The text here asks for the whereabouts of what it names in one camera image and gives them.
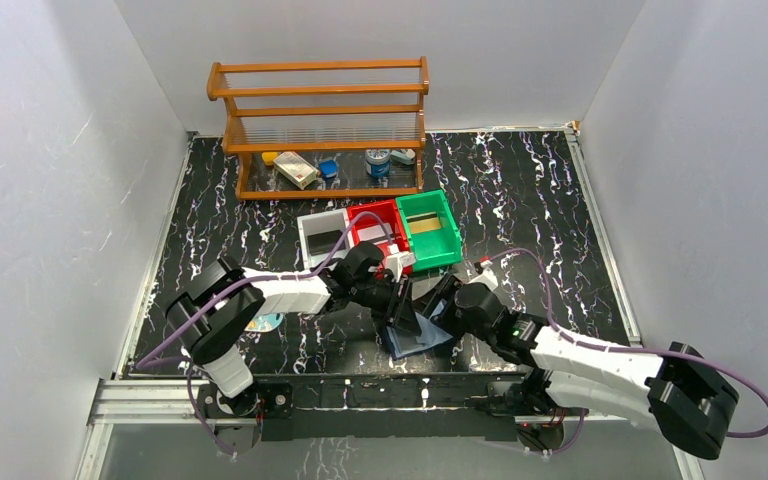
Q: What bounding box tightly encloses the red plastic bin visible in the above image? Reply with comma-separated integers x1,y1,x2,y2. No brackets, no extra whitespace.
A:
347,199,412,255

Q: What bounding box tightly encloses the white red small box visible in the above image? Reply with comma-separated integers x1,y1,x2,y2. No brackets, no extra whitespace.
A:
273,151,318,190

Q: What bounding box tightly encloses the gold card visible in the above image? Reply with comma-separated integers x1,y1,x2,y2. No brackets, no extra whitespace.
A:
408,215,442,236

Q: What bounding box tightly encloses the blue small cube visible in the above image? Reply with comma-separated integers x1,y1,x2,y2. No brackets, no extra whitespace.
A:
317,158,339,181

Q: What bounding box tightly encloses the wooden shelf rack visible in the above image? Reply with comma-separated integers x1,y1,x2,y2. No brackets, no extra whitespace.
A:
206,56,431,201

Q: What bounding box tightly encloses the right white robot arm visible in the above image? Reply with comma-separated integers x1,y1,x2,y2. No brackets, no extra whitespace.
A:
412,273,739,460

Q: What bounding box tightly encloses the white plastic bin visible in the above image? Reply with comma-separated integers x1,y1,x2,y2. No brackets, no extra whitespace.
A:
297,208,349,270

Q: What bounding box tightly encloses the navy blue card holder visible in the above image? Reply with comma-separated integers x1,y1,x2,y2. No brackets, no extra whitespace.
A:
378,310,454,360

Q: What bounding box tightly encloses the blue round tin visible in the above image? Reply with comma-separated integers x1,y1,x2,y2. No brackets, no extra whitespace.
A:
365,149,392,179

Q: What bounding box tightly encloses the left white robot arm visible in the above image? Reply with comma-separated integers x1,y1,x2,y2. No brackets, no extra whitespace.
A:
163,241,415,416

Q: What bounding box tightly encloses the black card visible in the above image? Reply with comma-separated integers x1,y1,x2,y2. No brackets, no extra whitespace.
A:
306,230,345,257

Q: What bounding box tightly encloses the green plastic bin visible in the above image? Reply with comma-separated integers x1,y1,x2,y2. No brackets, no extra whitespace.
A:
396,190,463,272

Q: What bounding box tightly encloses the grey tape dispenser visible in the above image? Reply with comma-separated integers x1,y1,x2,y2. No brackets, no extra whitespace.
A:
390,149,417,165

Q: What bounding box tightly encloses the yellow small object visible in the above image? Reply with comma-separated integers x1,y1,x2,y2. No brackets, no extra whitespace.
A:
261,152,279,166

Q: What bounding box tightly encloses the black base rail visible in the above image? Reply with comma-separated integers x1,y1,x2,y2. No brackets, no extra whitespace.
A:
191,372,588,453

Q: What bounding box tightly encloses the white card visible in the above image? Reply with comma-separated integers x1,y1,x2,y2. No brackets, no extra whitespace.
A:
356,224,393,245

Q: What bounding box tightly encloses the blue toothbrush blister pack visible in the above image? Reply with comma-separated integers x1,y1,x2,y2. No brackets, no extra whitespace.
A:
245,314,284,333

